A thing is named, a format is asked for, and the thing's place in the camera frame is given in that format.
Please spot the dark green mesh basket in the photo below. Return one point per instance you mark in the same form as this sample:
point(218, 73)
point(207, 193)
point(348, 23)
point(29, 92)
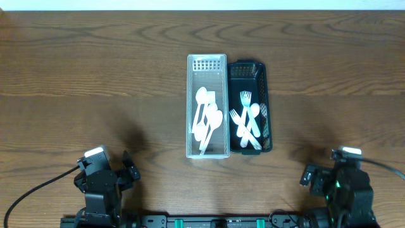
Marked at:
point(249, 75)

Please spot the clear plastic mesh basket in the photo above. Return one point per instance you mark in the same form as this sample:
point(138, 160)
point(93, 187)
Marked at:
point(209, 71)

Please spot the white utensil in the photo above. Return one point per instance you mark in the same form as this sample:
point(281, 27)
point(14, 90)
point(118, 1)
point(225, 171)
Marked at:
point(237, 120)

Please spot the mint green plastic fork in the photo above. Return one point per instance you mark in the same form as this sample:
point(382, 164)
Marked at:
point(252, 121)

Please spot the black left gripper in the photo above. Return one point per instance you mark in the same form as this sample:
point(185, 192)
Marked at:
point(122, 175)

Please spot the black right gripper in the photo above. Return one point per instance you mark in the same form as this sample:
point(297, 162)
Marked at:
point(323, 175)

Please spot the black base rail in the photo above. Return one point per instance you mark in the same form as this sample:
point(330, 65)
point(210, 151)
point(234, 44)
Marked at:
point(221, 221)

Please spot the white plastic spoon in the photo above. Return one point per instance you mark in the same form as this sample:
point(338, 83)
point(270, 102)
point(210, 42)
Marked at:
point(245, 138)

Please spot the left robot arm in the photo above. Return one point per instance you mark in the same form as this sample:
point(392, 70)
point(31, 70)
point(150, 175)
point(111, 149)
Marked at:
point(103, 189)

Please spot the white label in basket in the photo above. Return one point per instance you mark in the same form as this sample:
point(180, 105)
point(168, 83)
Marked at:
point(211, 97)

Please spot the white plastic fork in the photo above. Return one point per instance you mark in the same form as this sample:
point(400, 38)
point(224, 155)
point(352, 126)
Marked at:
point(243, 123)

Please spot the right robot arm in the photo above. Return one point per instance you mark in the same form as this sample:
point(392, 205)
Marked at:
point(346, 189)

